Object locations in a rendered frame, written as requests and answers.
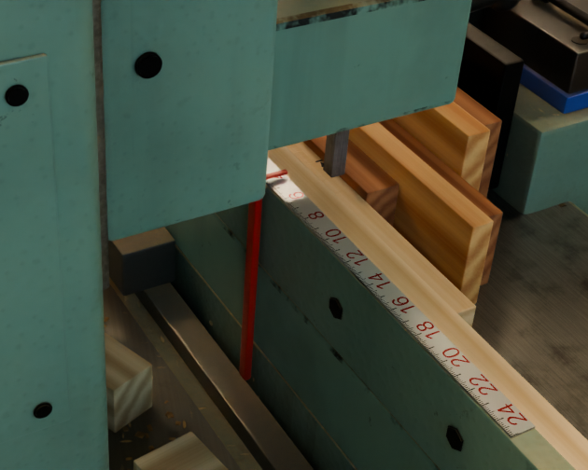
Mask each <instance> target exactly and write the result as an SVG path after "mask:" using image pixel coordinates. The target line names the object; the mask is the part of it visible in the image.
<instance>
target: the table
mask: <svg viewBox="0 0 588 470"><path fill-rule="evenodd" d="M486 198H487V199H488V200H490V201H491V202H492V203H493V204H494V205H496V207H497V208H498V209H499V210H501V211H502V213H503V215H502V218H501V223H500V228H499V232H498V236H497V244H496V249H495V253H494V257H493V262H492V266H491V270H490V275H489V279H488V283H486V284H483V285H480V289H479V294H478V298H477V302H476V304H474V305H475V306H476V310H475V314H474V318H473V323H472V328H473V329H474V330H475V331H476V332H477V333H478V334H479V335H480V336H481V337H482V338H483V339H484V340H485V341H486V342H487V343H488V344H489V345H490V346H491V347H492V348H493V349H494V350H495V351H496V352H497V353H499V354H500V355H501V356H502V357H503V358H504V359H505V360H506V361H507V362H508V363H509V364H510V365H511V366H512V367H513V368H514V369H515V370H516V371H517V372H518V373H519V374H520V375H521V376H522V377H523V378H524V379H525V380H526V381H527V382H528V383H529V384H530V385H531V386H532V387H533V388H535V389H536V390H537V391H538V392H539V393H540V394H541V395H542V396H543V397H544V398H545V399H546V400H547V401H548V402H549V403H550V404H551V405H552V406H553V407H554V408H555V409H556V410H557V411H558V412H559V413H560V414H561V415H562V416H563V417H564V418H565V419H566V420H567V421H568V422H569V423H571V424H572V425H573V426H574V427H575V428H576V429H577V430H578V431H579V432H580V433H581V434H582V435H583V436H584V437H585V438H586V439H587V440H588V214H587V213H585V212H584V211H583V210H581V209H580V208H579V207H578V206H576V205H575V204H574V203H572V202H571V201H567V202H564V204H566V205H567V206H564V207H560V206H558V205H559V204H557V205H554V206H552V207H549V208H546V209H543V210H540V211H537V212H534V213H531V214H521V213H519V212H518V211H517V210H516V209H514V208H513V207H512V206H511V205H510V204H508V203H507V202H506V201H505V200H503V199H502V198H501V197H500V196H499V195H498V194H497V193H496V192H495V191H494V190H492V189H490V190H488V192H487V197H486ZM165 228H166V229H167V230H168V231H169V233H170V234H171V235H172V236H173V238H174V239H175V244H176V245H177V246H178V248H179V249H180V250H181V251H182V253H183V254H184V255H185V256H186V258H187V259H188V260H189V261H190V263H191V264H192V265H193V266H194V268H195V269H196V270H197V271H198V272H199V273H200V274H201V275H202V277H203V278H204V279H205V281H206V282H207V283H208V284H209V286H210V287H211V288H212V289H213V291H214V292H215V293H216V294H217V296H218V297H219V298H220V299H221V301H222V302H223V303H224V304H225V306H226V307H227V308H228V309H229V311H230V312H231V313H232V315H233V316H234V317H235V318H236V320H237V321H238V322H239V323H240V325H242V321H243V305H244V288H245V255H246V248H245V246H244V245H243V244H242V243H241V242H240V241H239V239H238V238H237V237H236V236H235V235H234V234H233V233H232V231H231V230H230V229H229V228H228V227H227V226H226V224H225V223H224V222H223V221H222V220H221V219H220V218H219V216H218V215H217V214H216V213H212V214H207V215H204V216H200V217H196V218H193V219H190V220H187V221H183V222H179V223H176V224H172V225H170V226H166V227H165ZM253 340H254V341H255V342H256V344H257V345H258V346H259V348H260V349H261V350H262V351H263V353H264V354H265V355H266V356H267V358H268V359H269V360H270V361H271V362H272V364H273V365H274V366H275V368H276V369H277V370H278V371H279V373H280V374H281V375H282V376H283V378H284V379H285V380H286V381H287V383H288V384H289V385H290V387H291V388H292V389H293V390H294V392H295V393H296V394H297V395H298V396H299V398H300V399H301V400H302V402H303V403H304V404H305V405H306V407H308V408H309V409H310V411H311V412H312V413H313V414H314V416H315V417H316V418H317V420H318V421H319V422H320V423H321V425H322V426H323V427H324V428H325V429H326V431H327V432H328V433H329V435H330V436H331V437H332V438H333V440H334V441H335V442H336V443H337V445H338V446H339V447H340V448H341V450H342V451H343V452H344V454H345V455H346V456H347V457H348V459H349V460H350V461H351V462H352V463H353V465H354V466H355V467H356V468H357V470H440V468H439V467H438V466H437V465H436V464H435V463H434V462H433V461H432V460H431V459H430V457H429V456H428V455H427V454H426V453H425V452H424V450H423V449H422V448H421V447H420V446H419V445H418V444H417V442H416V441H415V440H414V439H413V438H412V437H411V435H410V434H409V433H408V432H407V431H406V430H405V429H404V428H403V426H402V425H401V424H400V423H399V422H398V421H397V419H396V418H395V417H394V416H393V415H392V414H391V413H390V411H389V410H388V409H387V408H386V407H385V406H384V404H383V403H382V402H381V401H380V400H379V399H378V398H377V396H376V395H375V394H374V393H373V392H372V391H371V389H370V388H369V387H368V386H367V385H366V384H365V383H364V381H363V380H362V379H361V378H360V377H359V376H358V375H357V373H356V372H355V371H354V370H353V369H352V368H351V367H350V366H349V365H348V364H347V363H346V362H345V361H344V359H343V358H342V357H341V356H340V355H339V354H338V352H337V351H336V350H335V349H334V348H333V347H332V346H331V344H330V343H329V342H328V341H327V340H326V339H325V337H324V336H323V335H322V334H321V333H320V332H319V331H318V329H317V328H316V327H315V326H314V325H313V324H312V322H311V321H310V320H309V319H308V318H307V317H306V316H305V314H304V313H303V312H302V311H301V310H300V309H299V307H298V306H297V305H296V304H295V303H294V302H293V301H292V299H291V298H290V297H289V296H288V295H287V294H286V293H285V291H284V290H283V289H282V288H281V287H280V286H279V285H278V283H277V282H276V281H275V280H274V279H273V278H272V276H271V275H270V274H269V273H268V272H267V271H266V270H265V268H263V267H262V266H261V265H260V263H259V267H258V281H257V296H256V310H255V325H254V339H253Z"/></svg>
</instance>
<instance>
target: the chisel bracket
mask: <svg viewBox="0 0 588 470"><path fill-rule="evenodd" d="M471 2H472V0H278V4H277V18H276V32H275V46H274V61H273V88H272V102H271V116H270V130H269V144H268V150H272V149H276V148H279V147H283V146H286V145H293V144H296V143H300V142H304V141H308V140H312V139H315V138H318V137H322V136H326V135H330V134H333V133H337V132H341V131H348V130H351V129H354V128H358V127H362V126H366V125H370V124H373V123H377V122H381V121H384V120H388V119H391V118H398V117H402V116H406V115H410V114H413V113H416V112H420V111H424V110H428V109H431V108H435V107H439V106H443V105H446V104H450V103H452V102H453V101H454V99H455V94H456V88H457V83H458V78H459V72H460V66H461V61H462V56H463V50H464V45H465V39H466V34H467V29H468V23H469V13H470V8H471Z"/></svg>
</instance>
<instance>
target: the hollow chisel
mask: <svg viewBox="0 0 588 470"><path fill-rule="evenodd" d="M349 131H350V130H348V131H341V132H337V133H333V134H330V135H327V140H326V149H325V158H324V168H323V170H324V171H325V172H326V173H327V174H328V175H329V176H330V177H331V178H332V177H335V176H339V175H343V174H344V172H345V163H346V156H347V147H348V139H349Z"/></svg>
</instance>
